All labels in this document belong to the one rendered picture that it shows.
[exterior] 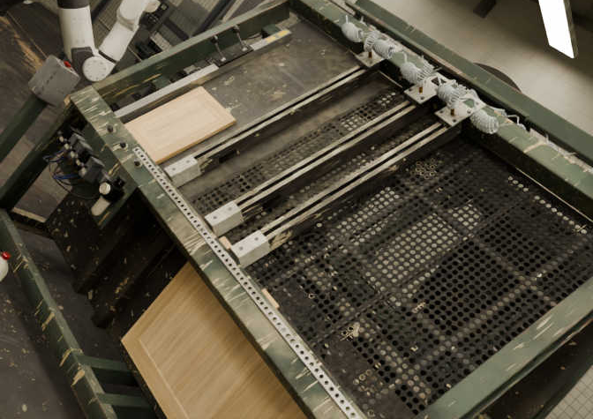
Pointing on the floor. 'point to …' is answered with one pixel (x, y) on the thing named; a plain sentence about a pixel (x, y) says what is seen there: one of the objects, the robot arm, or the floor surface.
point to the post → (19, 124)
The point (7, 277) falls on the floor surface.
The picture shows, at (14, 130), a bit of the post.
